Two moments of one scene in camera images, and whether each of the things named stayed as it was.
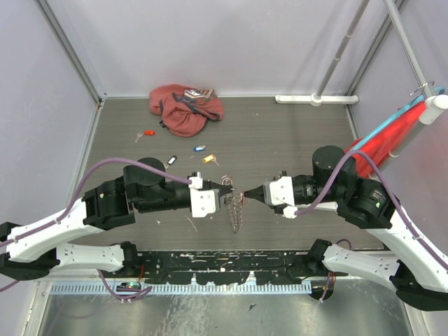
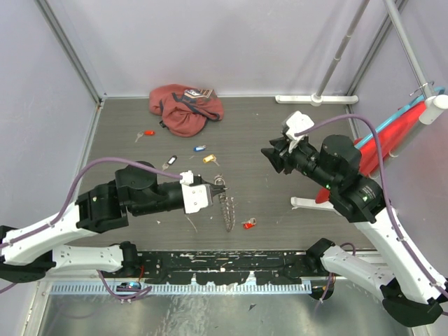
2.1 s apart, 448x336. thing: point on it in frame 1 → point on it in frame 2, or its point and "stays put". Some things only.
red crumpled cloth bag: (185, 110) stays put
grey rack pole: (340, 52) stays put
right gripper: (257, 192) → (283, 159)
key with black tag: (171, 160) stays put
